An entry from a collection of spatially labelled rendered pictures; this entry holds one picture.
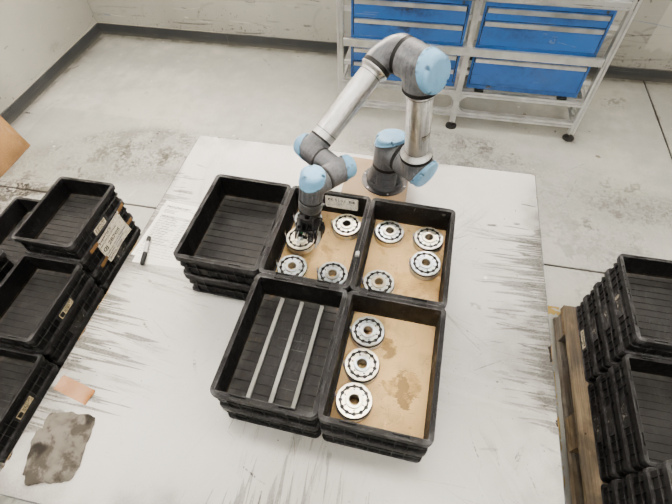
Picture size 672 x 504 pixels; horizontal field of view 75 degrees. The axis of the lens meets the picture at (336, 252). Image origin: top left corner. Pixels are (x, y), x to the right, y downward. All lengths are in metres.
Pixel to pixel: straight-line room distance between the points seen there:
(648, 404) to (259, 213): 1.65
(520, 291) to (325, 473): 0.92
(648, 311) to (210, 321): 1.73
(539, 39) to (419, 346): 2.28
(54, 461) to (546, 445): 1.45
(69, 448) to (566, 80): 3.22
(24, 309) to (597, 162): 3.46
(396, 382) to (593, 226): 2.04
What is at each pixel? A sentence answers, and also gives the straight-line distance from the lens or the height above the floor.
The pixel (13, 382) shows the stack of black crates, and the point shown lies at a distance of 2.41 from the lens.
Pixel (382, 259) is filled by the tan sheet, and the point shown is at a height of 0.83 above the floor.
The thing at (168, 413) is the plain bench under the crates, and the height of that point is 0.70.
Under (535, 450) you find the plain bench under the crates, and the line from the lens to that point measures 1.52.
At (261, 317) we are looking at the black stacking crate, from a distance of 1.45.
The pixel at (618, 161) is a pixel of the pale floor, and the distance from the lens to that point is 3.62.
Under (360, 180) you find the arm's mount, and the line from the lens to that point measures 1.85.
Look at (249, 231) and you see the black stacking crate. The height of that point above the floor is 0.83.
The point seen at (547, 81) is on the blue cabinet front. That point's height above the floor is 0.42.
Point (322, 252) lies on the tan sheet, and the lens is 1.57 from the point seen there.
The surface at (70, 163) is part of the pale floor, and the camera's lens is 3.69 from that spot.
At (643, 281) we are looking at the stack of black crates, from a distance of 2.27.
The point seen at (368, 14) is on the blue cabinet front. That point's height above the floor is 0.76.
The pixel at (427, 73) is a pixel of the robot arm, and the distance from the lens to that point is 1.34.
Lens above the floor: 2.09
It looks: 54 degrees down
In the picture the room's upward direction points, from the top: 2 degrees counter-clockwise
